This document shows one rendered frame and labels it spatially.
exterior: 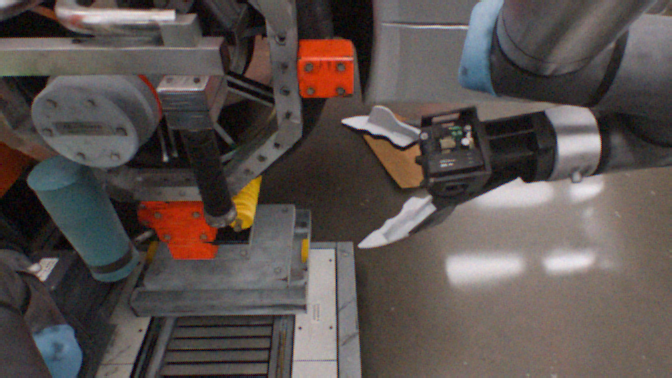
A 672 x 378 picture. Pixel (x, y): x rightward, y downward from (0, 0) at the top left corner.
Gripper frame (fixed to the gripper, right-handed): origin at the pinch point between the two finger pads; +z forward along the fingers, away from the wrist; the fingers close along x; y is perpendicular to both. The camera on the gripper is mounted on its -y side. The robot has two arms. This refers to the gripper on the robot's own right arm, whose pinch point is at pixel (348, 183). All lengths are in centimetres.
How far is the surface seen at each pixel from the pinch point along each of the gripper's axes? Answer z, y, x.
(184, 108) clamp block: 15.3, 8.9, -8.1
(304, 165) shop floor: 30, -124, -52
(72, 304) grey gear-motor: 68, -38, 6
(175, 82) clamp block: 15.6, 10.1, -10.5
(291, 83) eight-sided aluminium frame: 8.0, -11.0, -21.9
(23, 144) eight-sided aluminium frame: 58, -13, -21
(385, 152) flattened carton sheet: -8, -133, -56
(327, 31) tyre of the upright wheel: 1.3, -12.2, -31.3
